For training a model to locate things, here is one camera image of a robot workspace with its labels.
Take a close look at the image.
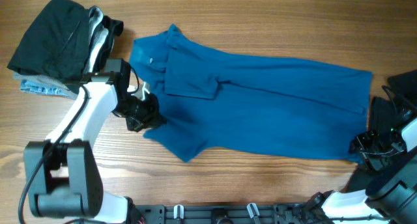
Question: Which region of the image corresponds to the blue polo shirt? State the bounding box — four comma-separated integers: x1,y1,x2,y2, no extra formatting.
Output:
130,25,372,163

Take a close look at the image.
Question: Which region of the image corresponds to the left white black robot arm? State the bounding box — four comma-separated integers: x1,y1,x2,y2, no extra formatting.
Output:
18,59,166,223

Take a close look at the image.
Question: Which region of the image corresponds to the light blue folded garment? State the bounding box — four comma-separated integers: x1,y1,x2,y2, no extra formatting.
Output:
20,79,78,99

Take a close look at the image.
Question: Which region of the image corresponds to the black folded garment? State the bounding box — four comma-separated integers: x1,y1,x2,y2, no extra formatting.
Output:
7,0,124,94

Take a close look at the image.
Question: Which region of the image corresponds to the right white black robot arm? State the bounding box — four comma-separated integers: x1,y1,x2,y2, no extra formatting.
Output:
302,109,416,223

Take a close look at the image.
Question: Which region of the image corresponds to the dark clothes pile right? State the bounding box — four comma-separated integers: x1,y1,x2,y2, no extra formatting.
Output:
345,70,416,193

